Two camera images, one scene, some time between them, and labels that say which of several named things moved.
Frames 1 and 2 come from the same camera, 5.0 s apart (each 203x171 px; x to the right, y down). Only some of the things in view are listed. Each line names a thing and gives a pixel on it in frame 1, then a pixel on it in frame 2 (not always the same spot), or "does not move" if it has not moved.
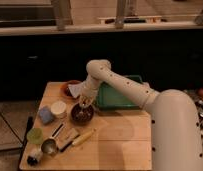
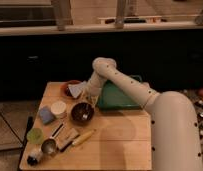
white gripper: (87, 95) → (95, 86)
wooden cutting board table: (69, 136) does not move
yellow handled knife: (78, 139) does not move
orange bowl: (65, 90) does not move
